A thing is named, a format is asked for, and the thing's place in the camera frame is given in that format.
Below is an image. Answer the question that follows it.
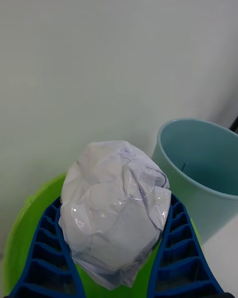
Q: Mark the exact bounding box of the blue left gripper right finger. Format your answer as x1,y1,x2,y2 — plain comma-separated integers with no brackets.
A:
146,193,225,298

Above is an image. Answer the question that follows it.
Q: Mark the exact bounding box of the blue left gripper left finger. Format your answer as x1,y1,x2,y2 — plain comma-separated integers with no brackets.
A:
8,196,86,298

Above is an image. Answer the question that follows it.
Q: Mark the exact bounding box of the paper ball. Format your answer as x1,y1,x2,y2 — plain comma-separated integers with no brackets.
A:
59,140,172,291

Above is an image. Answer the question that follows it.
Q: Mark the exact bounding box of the pale blue plastic bin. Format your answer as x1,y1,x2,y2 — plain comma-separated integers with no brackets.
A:
151,118,238,244

